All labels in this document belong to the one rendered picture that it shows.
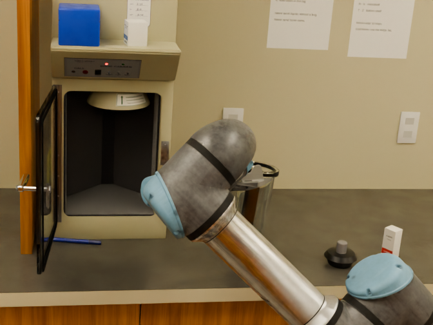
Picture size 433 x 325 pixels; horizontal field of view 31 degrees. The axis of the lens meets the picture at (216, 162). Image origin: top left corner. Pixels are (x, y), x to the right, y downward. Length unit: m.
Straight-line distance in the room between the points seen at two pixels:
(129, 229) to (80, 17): 0.64
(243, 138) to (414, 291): 0.43
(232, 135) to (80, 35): 0.67
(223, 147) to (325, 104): 1.32
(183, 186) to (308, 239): 1.00
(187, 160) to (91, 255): 0.82
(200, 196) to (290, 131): 1.32
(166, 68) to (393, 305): 0.88
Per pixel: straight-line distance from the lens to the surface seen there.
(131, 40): 1.98
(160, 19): 2.06
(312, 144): 2.70
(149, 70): 2.02
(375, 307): 1.48
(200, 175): 1.37
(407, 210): 2.65
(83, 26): 1.94
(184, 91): 2.55
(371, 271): 1.51
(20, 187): 1.87
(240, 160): 1.39
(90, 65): 2.00
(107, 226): 2.22
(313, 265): 2.16
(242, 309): 2.08
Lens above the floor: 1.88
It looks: 19 degrees down
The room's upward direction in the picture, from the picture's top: 4 degrees clockwise
